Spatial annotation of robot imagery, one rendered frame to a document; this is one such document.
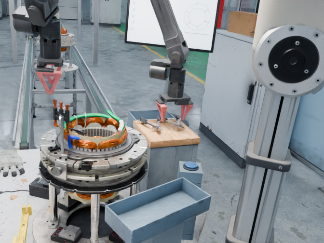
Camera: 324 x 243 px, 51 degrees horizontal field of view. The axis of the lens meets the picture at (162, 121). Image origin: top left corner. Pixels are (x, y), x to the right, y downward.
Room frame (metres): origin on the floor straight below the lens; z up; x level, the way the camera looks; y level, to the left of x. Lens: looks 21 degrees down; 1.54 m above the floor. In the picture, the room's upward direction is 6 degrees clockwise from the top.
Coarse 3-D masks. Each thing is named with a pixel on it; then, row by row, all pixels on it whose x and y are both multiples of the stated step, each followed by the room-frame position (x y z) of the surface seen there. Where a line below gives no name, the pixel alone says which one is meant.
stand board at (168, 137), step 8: (136, 120) 1.22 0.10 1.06; (136, 128) 1.17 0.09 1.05; (144, 128) 1.15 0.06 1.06; (168, 128) 1.17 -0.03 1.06; (152, 136) 1.08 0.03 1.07; (160, 136) 1.09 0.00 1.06; (168, 136) 1.09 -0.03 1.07; (176, 136) 1.10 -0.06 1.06; (184, 136) 1.11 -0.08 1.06; (192, 136) 1.12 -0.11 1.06; (152, 144) 1.04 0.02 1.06; (160, 144) 1.05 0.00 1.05; (168, 144) 1.06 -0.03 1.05; (176, 144) 1.08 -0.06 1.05; (184, 144) 1.09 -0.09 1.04; (192, 144) 1.10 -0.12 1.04
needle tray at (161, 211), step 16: (144, 192) 0.73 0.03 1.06; (160, 192) 0.77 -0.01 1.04; (176, 192) 0.81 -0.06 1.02; (192, 192) 0.79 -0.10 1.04; (112, 208) 0.67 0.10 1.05; (128, 208) 0.70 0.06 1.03; (144, 208) 0.72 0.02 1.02; (160, 208) 0.73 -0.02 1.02; (176, 208) 0.73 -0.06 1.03; (192, 208) 0.70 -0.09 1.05; (208, 208) 0.74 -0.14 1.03; (112, 224) 0.63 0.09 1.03; (128, 224) 0.65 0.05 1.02; (144, 224) 0.61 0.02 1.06; (160, 224) 0.63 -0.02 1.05; (176, 224) 0.67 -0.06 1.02; (128, 240) 0.59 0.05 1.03; (144, 240) 0.60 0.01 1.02; (160, 240) 0.66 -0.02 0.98; (176, 240) 0.69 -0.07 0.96
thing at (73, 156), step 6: (132, 138) 0.97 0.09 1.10; (138, 138) 0.97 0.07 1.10; (132, 144) 0.93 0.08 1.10; (66, 150) 0.84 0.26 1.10; (126, 150) 0.89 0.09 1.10; (72, 156) 0.81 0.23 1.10; (78, 156) 0.82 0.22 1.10; (84, 156) 0.82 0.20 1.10; (90, 156) 0.83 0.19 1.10; (96, 156) 0.83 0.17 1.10; (102, 156) 0.83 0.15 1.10; (108, 156) 0.84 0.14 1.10; (114, 156) 0.85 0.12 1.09
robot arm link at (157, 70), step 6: (174, 54) 1.14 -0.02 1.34; (180, 54) 1.15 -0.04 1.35; (156, 60) 1.21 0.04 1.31; (162, 60) 1.21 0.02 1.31; (168, 60) 1.21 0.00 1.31; (174, 60) 1.14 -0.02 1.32; (180, 60) 1.14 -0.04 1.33; (150, 66) 1.20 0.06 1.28; (156, 66) 1.20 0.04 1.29; (162, 66) 1.19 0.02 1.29; (174, 66) 1.15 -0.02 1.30; (180, 66) 1.15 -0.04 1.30; (150, 72) 1.19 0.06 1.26; (156, 72) 1.19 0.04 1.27; (162, 72) 1.18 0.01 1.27; (156, 78) 1.20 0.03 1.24; (162, 78) 1.19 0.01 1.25
